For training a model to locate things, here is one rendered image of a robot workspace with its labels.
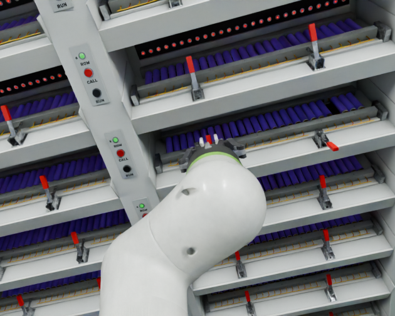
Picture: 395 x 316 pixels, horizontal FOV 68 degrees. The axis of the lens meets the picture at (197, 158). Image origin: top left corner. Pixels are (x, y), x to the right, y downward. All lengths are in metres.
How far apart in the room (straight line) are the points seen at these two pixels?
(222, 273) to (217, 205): 0.68
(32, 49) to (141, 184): 0.37
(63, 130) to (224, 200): 0.52
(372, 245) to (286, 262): 0.26
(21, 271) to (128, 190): 0.45
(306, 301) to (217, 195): 0.86
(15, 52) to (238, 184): 0.55
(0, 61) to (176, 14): 0.37
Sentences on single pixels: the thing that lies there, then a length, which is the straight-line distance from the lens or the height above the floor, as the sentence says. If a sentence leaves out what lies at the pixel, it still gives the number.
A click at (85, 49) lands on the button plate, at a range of 0.66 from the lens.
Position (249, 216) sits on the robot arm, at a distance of 0.32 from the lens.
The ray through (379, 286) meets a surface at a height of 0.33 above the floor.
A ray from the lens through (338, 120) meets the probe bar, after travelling 0.82.
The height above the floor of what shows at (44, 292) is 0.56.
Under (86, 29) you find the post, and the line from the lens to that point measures 0.66.
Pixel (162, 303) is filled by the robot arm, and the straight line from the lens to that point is 0.32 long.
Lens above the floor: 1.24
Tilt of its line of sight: 25 degrees down
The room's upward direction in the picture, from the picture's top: 15 degrees counter-clockwise
